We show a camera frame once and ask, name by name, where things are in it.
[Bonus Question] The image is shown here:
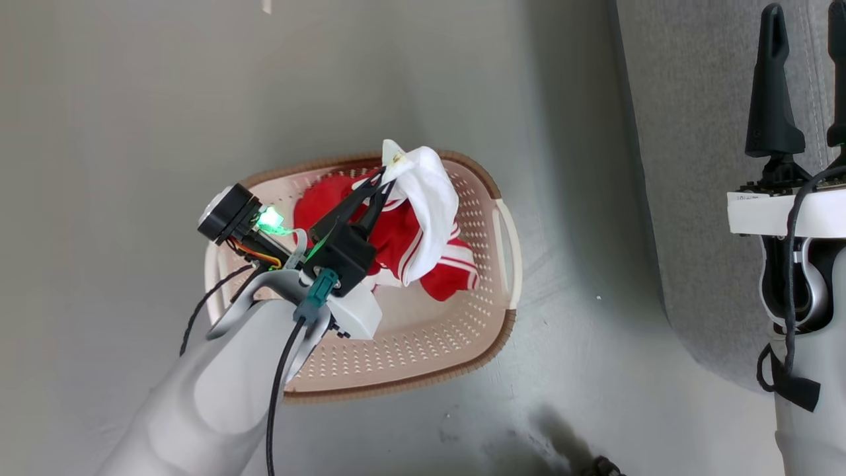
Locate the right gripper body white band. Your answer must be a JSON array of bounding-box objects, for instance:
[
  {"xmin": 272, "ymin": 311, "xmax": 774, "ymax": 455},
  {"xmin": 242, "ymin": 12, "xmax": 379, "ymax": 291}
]
[{"xmin": 727, "ymin": 165, "xmax": 846, "ymax": 239}]

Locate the small black object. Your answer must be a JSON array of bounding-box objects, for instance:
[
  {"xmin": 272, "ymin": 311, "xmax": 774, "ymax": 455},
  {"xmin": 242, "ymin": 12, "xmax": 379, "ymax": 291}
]
[{"xmin": 582, "ymin": 455, "xmax": 625, "ymax": 476}]

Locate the black cable with teal plug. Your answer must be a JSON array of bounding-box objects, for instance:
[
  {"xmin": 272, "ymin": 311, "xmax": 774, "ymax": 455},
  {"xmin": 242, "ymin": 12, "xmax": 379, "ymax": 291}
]
[{"xmin": 266, "ymin": 268, "xmax": 341, "ymax": 476}]

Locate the red garment with white stripes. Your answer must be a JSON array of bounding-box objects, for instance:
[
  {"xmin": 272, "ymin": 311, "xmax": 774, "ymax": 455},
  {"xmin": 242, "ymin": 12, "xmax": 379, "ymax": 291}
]
[{"xmin": 293, "ymin": 172, "xmax": 481, "ymax": 302}]

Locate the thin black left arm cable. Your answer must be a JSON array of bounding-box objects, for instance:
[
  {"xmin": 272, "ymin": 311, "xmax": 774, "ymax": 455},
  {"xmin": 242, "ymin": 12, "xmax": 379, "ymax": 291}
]
[{"xmin": 180, "ymin": 264, "xmax": 256, "ymax": 358}]

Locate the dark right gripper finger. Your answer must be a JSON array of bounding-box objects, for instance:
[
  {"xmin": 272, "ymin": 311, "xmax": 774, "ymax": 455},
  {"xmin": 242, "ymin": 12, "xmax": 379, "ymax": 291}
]
[
  {"xmin": 746, "ymin": 3, "xmax": 806, "ymax": 177},
  {"xmin": 827, "ymin": 0, "xmax": 846, "ymax": 149}
]

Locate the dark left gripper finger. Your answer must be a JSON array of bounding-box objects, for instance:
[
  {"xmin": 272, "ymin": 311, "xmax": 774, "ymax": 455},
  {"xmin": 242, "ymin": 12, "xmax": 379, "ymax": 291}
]
[
  {"xmin": 357, "ymin": 179, "xmax": 397, "ymax": 233},
  {"xmin": 308, "ymin": 172, "xmax": 388, "ymax": 249}
]

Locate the beige perforated laundry basket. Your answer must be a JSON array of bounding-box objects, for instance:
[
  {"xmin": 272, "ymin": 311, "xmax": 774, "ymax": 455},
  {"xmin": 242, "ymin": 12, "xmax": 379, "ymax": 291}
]
[{"xmin": 204, "ymin": 149, "xmax": 523, "ymax": 405}]

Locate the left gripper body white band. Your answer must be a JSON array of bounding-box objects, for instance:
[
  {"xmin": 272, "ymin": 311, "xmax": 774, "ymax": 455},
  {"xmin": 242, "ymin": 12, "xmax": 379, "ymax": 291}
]
[{"xmin": 196, "ymin": 183, "xmax": 383, "ymax": 340}]

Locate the grey fabric sofa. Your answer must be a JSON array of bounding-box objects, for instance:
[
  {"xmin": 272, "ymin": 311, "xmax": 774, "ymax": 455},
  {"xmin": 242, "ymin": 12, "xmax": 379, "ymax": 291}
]
[{"xmin": 611, "ymin": 0, "xmax": 846, "ymax": 397}]

